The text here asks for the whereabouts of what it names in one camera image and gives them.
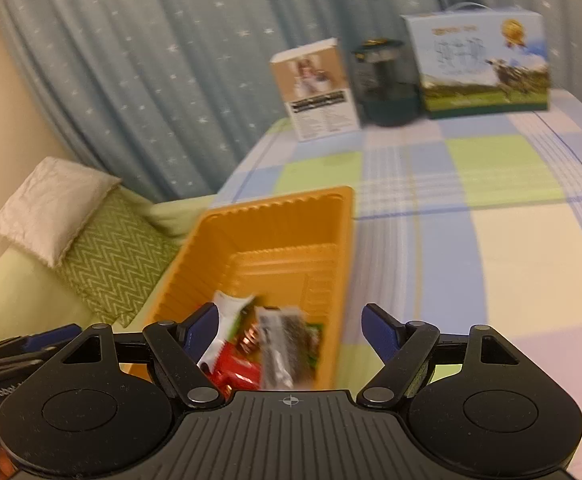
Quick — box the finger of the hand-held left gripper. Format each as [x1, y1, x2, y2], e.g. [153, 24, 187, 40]
[0, 325, 82, 356]
[0, 352, 46, 371]

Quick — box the blue starry curtain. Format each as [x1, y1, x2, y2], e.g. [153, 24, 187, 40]
[0, 0, 582, 206]

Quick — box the green brown candy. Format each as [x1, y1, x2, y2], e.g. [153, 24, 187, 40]
[305, 322, 325, 368]

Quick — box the dark green jar appliance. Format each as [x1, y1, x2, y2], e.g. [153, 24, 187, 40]
[348, 37, 420, 127]

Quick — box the red figure print snack packet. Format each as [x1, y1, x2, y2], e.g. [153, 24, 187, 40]
[205, 342, 263, 391]

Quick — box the white product box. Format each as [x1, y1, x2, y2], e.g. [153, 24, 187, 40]
[270, 38, 362, 142]

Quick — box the white pouch packet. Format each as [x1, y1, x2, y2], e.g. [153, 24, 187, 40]
[197, 290, 257, 372]

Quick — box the white pillow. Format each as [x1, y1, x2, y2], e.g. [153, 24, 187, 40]
[0, 156, 122, 269]

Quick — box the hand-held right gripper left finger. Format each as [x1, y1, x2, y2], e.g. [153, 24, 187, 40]
[60, 304, 227, 408]

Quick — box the green zigzag pillow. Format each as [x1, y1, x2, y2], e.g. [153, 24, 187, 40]
[56, 187, 182, 328]

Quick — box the checked tablecloth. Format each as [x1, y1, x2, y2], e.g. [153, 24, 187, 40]
[216, 87, 582, 480]

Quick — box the orange plastic tray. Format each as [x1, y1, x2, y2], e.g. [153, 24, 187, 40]
[121, 186, 356, 393]

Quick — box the clear black seaweed packet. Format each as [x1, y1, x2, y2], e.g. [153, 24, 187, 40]
[255, 306, 308, 391]

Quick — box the light green sofa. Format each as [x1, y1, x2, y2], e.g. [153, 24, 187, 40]
[0, 194, 219, 361]

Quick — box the milk carton gift box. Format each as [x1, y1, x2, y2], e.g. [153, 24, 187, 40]
[400, 4, 552, 120]

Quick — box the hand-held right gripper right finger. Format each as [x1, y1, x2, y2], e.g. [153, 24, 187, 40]
[356, 303, 527, 408]

